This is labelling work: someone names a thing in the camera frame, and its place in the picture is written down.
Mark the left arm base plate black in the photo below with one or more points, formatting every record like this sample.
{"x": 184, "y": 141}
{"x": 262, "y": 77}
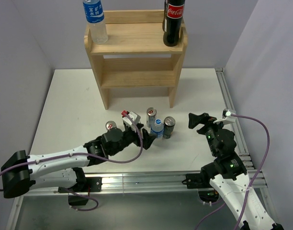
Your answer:
{"x": 92, "y": 184}

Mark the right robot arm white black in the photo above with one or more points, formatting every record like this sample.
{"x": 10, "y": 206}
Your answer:
{"x": 227, "y": 174}

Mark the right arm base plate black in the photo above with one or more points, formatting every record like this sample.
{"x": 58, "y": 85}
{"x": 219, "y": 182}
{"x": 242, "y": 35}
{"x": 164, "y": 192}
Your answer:
{"x": 196, "y": 181}

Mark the aluminium rail frame front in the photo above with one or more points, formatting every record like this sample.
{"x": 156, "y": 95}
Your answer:
{"x": 143, "y": 182}

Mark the aluminium rail frame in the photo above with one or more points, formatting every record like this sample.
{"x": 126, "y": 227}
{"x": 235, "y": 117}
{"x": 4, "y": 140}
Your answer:
{"x": 143, "y": 182}
{"x": 242, "y": 149}

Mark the small water bottle blue cap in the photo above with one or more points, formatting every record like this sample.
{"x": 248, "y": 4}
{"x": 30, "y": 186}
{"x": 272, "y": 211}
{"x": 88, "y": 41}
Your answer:
{"x": 157, "y": 128}

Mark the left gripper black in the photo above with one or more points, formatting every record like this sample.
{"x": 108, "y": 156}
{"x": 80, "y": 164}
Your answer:
{"x": 147, "y": 138}

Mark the water bottle blue label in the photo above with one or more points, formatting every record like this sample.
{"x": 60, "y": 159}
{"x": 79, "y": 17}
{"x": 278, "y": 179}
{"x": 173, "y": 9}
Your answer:
{"x": 95, "y": 18}

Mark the silver slim beverage can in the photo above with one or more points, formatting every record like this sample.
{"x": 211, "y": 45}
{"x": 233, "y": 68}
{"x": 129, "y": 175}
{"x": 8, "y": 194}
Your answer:
{"x": 151, "y": 114}

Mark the dark green beverage can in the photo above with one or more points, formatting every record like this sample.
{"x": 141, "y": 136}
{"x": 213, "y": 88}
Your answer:
{"x": 169, "y": 124}

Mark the blue silver energy drink can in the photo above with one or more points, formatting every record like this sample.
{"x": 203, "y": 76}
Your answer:
{"x": 110, "y": 124}

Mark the Coca-Cola bottle red label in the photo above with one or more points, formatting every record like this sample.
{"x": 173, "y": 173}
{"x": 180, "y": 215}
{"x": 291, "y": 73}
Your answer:
{"x": 173, "y": 14}

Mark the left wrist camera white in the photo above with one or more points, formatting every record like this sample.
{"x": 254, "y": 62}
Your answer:
{"x": 130, "y": 117}

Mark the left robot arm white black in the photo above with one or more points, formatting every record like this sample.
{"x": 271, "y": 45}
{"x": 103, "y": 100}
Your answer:
{"x": 22, "y": 172}

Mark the wooden two-tier shelf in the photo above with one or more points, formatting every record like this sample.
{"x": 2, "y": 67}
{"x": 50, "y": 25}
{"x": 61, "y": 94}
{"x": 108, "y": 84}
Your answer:
{"x": 135, "y": 55}

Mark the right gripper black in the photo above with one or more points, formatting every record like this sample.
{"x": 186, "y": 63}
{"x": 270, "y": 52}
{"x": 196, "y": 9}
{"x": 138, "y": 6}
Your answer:
{"x": 204, "y": 118}

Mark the aluminium rail frame right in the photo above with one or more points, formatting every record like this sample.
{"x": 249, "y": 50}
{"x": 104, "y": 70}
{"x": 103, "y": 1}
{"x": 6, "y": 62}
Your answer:
{"x": 242, "y": 149}

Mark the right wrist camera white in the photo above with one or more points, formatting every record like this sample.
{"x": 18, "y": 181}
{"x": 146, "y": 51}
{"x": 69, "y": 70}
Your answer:
{"x": 227, "y": 117}

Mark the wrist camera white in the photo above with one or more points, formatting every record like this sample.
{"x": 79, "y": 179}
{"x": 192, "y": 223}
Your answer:
{"x": 227, "y": 117}
{"x": 130, "y": 117}

